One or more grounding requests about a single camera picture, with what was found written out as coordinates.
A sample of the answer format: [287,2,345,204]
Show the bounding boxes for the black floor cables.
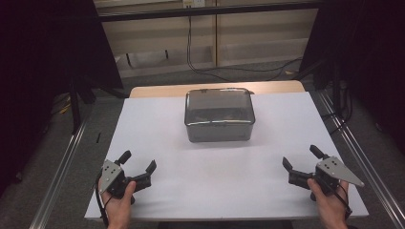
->
[320,79,355,135]

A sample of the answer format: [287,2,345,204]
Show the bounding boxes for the black hanging cable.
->
[185,14,304,82]

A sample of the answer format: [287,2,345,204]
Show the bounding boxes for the black curtain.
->
[0,0,124,198]
[298,0,405,156]

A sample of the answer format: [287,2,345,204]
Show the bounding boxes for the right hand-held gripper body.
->
[288,155,366,202]

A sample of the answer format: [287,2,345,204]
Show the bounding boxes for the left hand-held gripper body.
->
[98,158,153,205]

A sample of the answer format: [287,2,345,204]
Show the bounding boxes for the black metal stand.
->
[68,75,97,135]
[299,58,344,119]

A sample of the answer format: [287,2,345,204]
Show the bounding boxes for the person's left hand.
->
[97,177,138,229]

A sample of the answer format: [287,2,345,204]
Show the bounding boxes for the aluminium floor rail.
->
[29,113,93,229]
[317,90,405,229]

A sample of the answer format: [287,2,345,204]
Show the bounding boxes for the black horizontal bar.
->
[97,1,323,23]

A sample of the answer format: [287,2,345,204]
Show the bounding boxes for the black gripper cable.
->
[95,177,115,229]
[318,176,353,221]

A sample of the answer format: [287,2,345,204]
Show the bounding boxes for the person's right hand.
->
[307,177,351,229]

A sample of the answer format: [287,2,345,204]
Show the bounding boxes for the light wooden cabinet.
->
[93,0,320,79]

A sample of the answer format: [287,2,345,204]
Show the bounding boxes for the white table cover sheet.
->
[84,91,370,222]

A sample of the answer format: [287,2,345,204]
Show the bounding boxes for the grey box with clear lid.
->
[183,87,256,143]

